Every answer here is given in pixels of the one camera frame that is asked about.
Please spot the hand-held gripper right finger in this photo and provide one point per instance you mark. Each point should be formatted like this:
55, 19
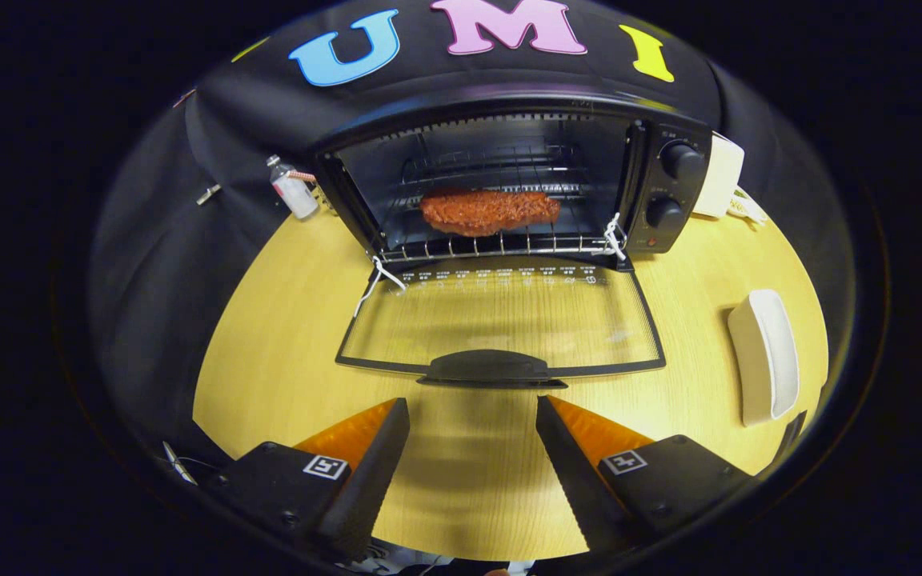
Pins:
577, 480

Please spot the red-brown steak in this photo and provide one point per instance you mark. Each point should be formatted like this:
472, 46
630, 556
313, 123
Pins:
489, 213

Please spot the white rectangular plate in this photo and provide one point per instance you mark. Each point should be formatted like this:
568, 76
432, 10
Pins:
769, 360

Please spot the black backdrop cloth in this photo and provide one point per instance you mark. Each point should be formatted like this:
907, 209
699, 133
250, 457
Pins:
149, 240

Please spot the pink clip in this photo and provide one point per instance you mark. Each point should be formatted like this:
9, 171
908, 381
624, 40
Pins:
184, 98

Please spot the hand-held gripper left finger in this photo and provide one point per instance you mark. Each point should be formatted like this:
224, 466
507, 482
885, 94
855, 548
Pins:
369, 480

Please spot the small clear plastic bottle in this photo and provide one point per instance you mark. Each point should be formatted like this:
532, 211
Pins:
294, 194

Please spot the white toaster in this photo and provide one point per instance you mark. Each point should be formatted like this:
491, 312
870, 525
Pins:
719, 176

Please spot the black toaster oven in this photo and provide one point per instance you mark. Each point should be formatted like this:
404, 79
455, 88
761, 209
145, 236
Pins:
673, 188

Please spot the silver clip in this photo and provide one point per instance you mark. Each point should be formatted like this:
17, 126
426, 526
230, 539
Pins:
207, 194

